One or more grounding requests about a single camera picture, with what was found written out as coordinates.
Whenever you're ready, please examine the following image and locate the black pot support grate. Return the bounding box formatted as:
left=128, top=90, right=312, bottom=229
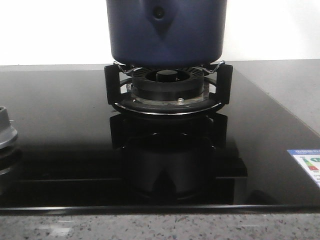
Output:
left=104, top=61, right=233, bottom=117

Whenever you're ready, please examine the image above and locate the dark blue cooking pot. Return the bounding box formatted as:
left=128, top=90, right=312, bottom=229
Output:
left=106, top=0, right=227, bottom=68

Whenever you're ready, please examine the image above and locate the black round gas burner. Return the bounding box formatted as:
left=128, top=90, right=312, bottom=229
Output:
left=127, top=67, right=209, bottom=106

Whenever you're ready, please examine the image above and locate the black glass stove top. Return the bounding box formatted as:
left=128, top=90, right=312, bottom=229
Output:
left=0, top=70, right=320, bottom=215

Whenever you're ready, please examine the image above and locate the grey metal stove knob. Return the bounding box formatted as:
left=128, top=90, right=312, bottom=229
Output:
left=0, top=106, right=18, bottom=149

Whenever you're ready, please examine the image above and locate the energy rating label sticker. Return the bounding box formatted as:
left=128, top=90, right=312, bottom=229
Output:
left=287, top=149, right=320, bottom=187

